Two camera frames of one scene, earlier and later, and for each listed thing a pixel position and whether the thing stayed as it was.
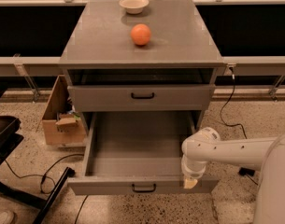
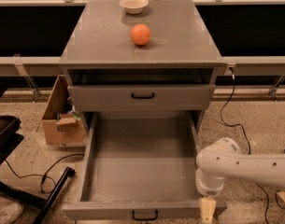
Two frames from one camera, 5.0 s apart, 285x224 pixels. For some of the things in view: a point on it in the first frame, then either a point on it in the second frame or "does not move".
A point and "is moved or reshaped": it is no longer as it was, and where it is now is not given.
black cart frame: (7, 137) does not move
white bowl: (134, 5) does not move
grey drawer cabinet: (175, 72) does not move
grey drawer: (137, 153) is moved or reshaped
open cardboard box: (61, 122) does not move
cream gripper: (192, 172) to (209, 189)
